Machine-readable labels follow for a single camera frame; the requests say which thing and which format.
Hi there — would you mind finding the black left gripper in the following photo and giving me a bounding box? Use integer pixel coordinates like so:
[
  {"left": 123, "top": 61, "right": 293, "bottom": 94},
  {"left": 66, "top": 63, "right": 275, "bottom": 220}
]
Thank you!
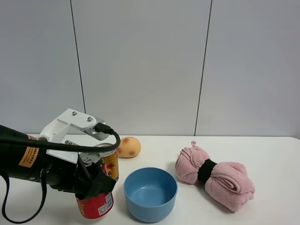
[{"left": 38, "top": 150, "right": 116, "bottom": 200}]

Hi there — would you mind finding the red soda can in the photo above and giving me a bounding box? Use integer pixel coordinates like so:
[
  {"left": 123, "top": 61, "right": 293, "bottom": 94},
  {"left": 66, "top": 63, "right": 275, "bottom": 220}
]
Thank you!
[{"left": 75, "top": 156, "right": 114, "bottom": 220}]

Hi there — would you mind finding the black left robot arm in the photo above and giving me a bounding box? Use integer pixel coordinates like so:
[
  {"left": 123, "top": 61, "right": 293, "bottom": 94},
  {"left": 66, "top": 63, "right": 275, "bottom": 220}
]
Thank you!
[{"left": 0, "top": 143, "right": 116, "bottom": 199}]

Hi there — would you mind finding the gold energy drink can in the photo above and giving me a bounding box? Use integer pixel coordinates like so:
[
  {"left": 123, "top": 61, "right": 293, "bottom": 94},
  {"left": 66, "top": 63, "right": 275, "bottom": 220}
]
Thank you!
[{"left": 92, "top": 149, "right": 119, "bottom": 181}]

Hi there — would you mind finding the yellow-brown potato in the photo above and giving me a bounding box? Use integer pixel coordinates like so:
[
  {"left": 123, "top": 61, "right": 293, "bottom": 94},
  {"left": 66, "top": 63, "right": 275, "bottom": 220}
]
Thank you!
[{"left": 116, "top": 137, "right": 141, "bottom": 158}]

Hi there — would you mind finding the blue plastic bowl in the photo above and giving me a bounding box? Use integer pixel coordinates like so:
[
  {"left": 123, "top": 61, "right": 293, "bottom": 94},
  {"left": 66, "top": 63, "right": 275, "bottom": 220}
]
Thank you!
[{"left": 123, "top": 167, "right": 178, "bottom": 223}]

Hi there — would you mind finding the black band on towel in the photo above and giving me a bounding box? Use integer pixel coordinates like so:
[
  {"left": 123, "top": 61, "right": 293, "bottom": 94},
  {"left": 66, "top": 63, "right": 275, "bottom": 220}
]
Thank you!
[{"left": 197, "top": 159, "right": 217, "bottom": 184}]

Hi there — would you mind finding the pink rolled towel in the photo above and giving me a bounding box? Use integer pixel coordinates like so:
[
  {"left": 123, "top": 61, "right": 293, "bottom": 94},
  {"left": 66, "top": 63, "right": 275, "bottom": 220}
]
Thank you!
[{"left": 175, "top": 141, "right": 255, "bottom": 212}]

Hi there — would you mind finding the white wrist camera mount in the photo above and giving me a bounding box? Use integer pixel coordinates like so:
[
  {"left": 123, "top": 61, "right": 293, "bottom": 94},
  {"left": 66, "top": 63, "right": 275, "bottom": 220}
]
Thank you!
[{"left": 37, "top": 108, "right": 107, "bottom": 164}]

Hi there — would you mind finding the black camera cable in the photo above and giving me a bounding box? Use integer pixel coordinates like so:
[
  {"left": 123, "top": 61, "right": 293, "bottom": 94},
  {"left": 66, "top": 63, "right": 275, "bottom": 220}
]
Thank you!
[{"left": 0, "top": 123, "right": 121, "bottom": 223}]

